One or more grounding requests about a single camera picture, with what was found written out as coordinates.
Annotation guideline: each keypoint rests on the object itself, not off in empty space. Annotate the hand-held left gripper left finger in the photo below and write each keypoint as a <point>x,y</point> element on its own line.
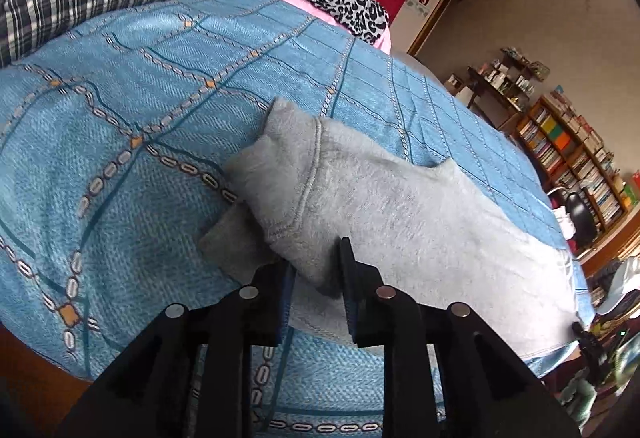
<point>265,305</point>

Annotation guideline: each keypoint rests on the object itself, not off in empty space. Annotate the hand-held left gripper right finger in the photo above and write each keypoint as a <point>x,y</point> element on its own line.
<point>357,290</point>

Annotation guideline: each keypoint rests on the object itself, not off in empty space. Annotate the grey fleece pants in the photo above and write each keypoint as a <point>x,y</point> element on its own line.
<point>400,218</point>

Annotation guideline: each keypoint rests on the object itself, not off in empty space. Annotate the white bag on chair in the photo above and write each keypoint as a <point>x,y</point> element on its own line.
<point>564,220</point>

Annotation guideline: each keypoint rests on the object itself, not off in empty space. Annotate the blue patterned bedspread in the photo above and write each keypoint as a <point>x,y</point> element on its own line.
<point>125,118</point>

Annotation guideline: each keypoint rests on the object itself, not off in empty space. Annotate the black chair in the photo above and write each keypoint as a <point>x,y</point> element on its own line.
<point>581,213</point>

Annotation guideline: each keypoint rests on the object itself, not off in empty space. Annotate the wooden desk with shelf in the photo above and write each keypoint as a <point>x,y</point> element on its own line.
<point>492,83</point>

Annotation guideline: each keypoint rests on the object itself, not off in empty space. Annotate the wooden bookshelf with books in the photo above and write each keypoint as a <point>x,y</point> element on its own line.
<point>560,138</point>

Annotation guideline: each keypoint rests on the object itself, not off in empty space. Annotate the white cap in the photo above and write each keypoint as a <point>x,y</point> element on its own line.
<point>625,283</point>

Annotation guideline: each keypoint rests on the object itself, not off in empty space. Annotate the wall stickers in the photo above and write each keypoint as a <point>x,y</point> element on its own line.
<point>417,1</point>

